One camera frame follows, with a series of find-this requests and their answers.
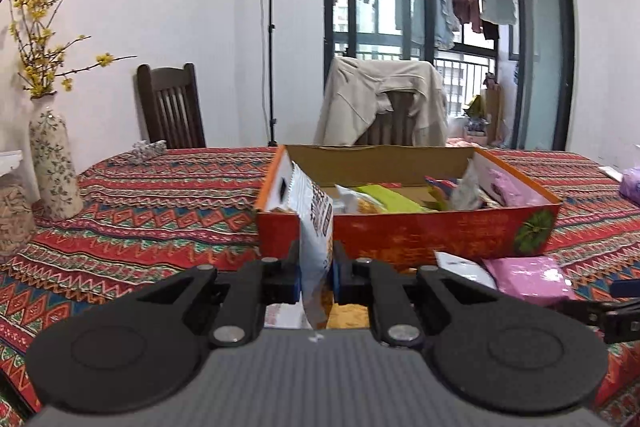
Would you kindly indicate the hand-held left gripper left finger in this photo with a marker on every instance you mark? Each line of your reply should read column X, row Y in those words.
column 285, row 282

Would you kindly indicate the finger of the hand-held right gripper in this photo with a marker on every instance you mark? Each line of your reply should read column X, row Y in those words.
column 585, row 309
column 627, row 288

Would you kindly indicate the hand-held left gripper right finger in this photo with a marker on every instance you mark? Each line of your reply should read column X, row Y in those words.
column 350, row 282

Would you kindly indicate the white orange snack packet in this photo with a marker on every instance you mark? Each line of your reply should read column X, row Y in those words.
column 315, row 227

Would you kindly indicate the red cardboard box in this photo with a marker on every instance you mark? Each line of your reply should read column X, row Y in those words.
column 425, row 234

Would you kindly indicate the large pink snack packet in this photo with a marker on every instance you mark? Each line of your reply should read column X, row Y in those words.
column 530, row 279

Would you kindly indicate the purple tissue pack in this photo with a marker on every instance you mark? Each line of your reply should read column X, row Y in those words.
column 631, row 187

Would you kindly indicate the green white snack packet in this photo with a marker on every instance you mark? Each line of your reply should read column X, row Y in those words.
column 465, row 269

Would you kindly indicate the small pink snack packet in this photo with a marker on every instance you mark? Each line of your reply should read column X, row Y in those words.
column 507, row 189

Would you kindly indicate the silver snack packet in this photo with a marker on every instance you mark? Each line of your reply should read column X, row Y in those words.
column 467, row 187

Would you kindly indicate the brown wooden chair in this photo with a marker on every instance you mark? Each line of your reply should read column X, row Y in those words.
column 392, row 122

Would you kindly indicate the beige jacket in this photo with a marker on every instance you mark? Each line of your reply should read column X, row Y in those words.
column 350, row 102

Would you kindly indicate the dark wooden chair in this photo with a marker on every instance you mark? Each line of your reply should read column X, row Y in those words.
column 172, row 107

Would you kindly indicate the brown paper bag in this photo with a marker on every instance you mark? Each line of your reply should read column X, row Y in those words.
column 495, row 112

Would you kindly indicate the balcony railing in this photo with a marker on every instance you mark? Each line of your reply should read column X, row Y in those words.
column 465, row 77

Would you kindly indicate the black light stand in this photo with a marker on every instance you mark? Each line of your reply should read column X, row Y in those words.
column 272, row 32

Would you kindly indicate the floral ceramic vase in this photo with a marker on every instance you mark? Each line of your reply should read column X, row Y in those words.
column 55, row 167

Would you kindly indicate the clear plastic food container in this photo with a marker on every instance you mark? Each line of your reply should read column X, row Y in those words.
column 12, row 217

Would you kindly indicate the hanging dark garment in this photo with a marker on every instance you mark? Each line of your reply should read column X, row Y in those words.
column 491, row 29

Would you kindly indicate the yellow flower branches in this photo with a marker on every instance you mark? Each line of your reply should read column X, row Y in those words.
column 37, row 42

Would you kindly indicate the black sliding door frame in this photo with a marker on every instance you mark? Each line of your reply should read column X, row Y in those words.
column 562, row 57

